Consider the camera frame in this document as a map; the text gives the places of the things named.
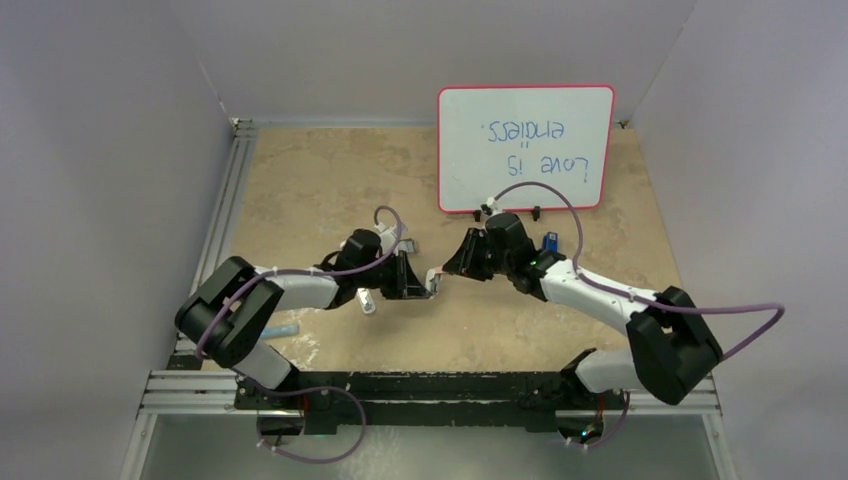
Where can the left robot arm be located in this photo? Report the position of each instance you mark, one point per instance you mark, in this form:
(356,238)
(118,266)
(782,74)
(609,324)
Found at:
(227,314)

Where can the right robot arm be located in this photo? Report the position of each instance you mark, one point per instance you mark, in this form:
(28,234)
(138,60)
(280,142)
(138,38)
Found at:
(670,347)

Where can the blue lighter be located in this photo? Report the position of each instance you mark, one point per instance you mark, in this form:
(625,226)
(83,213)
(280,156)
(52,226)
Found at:
(550,241)

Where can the pink white eraser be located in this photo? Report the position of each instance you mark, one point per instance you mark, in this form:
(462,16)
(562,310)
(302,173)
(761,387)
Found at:
(433,280)

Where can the light blue marker pen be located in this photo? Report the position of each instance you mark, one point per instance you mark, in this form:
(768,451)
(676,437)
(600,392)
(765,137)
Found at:
(281,331)

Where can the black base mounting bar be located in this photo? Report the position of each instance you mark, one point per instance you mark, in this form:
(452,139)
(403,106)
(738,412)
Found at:
(323,416)

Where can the pink framed whiteboard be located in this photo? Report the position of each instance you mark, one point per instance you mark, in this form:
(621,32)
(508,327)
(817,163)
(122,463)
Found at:
(550,142)

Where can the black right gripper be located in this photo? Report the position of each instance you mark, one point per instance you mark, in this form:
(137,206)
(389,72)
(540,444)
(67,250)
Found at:
(465,260)

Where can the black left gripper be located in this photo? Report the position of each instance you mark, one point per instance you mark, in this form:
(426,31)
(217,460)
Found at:
(404,284)

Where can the front aluminium rail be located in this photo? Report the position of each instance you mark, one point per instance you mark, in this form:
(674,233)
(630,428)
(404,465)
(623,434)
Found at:
(209,392)

